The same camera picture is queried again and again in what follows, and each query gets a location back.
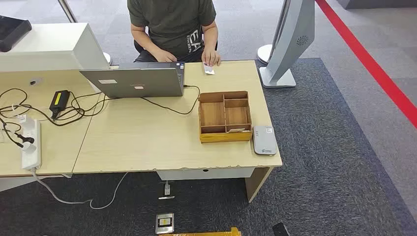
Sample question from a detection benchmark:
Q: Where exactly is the person's left hand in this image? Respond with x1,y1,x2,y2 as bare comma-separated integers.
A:
201,48,221,67

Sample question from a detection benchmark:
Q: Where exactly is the person's right hand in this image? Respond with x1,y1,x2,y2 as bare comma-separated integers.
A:
153,49,178,63

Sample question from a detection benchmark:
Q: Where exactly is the person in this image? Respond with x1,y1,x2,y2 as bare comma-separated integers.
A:
127,0,222,67

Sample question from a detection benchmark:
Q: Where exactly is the grey card reader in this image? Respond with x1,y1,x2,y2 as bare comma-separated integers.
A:
252,126,278,156

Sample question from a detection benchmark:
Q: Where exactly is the grey laptop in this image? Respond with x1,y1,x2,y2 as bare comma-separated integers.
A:
80,61,186,99

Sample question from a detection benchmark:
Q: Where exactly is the white round kiosk base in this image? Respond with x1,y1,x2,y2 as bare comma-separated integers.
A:
256,44,273,65

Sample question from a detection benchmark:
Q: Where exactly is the wooden compartment box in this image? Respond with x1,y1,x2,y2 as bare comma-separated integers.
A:
198,90,253,144

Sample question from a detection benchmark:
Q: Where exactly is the silver kiosk stand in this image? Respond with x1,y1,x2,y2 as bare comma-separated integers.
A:
259,0,316,89

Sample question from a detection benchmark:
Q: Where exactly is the metal pole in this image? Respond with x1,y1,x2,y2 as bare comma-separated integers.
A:
58,0,78,24

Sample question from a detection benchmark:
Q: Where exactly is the black power adapter yellow label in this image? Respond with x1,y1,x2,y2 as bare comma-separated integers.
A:
49,90,70,119

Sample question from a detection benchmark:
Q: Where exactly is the white cabinet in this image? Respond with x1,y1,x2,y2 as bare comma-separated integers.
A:
0,22,112,73

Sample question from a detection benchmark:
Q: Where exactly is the white desk drawer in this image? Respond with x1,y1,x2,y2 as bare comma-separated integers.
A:
156,167,256,181

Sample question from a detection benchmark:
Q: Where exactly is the wooden desk leg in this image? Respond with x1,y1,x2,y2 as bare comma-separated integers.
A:
245,167,273,203

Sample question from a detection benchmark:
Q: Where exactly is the dark grey carpet mat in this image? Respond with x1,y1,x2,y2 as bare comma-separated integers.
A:
0,58,417,236

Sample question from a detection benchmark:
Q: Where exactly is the red floor tape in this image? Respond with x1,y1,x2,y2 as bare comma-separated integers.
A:
315,0,417,129

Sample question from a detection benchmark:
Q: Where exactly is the silver floor socket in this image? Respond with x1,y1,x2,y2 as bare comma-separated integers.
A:
155,213,175,235

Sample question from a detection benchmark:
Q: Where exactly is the white power strip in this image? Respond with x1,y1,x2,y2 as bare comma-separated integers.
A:
21,118,42,171

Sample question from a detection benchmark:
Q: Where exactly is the yellow board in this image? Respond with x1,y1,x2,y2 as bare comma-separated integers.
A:
159,227,242,236

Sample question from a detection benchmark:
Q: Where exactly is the white desk support panel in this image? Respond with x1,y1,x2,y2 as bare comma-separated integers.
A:
0,174,73,193

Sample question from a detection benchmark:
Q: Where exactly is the black laptop charger cable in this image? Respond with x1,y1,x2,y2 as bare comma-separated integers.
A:
54,85,201,127

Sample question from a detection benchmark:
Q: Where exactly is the floor cable outlet with plug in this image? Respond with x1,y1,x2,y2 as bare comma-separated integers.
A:
158,180,176,200

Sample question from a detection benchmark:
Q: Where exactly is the black mains cable with plug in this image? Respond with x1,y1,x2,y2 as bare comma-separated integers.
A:
0,87,87,149

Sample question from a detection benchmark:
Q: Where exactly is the white power strip cable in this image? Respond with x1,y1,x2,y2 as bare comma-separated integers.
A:
31,168,129,210

